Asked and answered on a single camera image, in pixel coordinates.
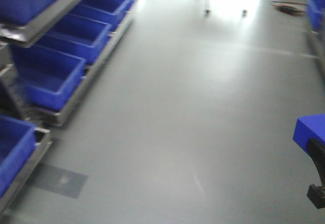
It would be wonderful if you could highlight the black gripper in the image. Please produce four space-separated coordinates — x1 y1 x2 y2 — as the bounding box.
306 138 324 208

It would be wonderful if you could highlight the blue plastic bottle-shaped part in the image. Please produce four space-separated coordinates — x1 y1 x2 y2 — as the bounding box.
293 114 324 154

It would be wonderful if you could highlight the blue bin right side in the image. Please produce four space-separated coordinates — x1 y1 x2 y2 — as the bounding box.
306 0 324 31

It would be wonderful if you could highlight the blue bin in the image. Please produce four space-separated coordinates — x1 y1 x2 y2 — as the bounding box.
10 45 86 111
306 0 324 31
69 0 130 32
36 14 111 65
1 115 36 196

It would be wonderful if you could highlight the blue bin lower far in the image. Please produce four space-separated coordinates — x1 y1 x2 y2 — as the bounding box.
69 0 130 32

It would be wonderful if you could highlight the blue bin lower middle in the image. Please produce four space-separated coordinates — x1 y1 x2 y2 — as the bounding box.
36 14 111 65

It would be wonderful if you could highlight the blue bin lower near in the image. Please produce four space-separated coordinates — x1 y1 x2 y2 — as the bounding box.
10 45 86 111

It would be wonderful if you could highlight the blue bin bottom left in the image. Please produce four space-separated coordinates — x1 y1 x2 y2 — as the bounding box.
1 115 36 196

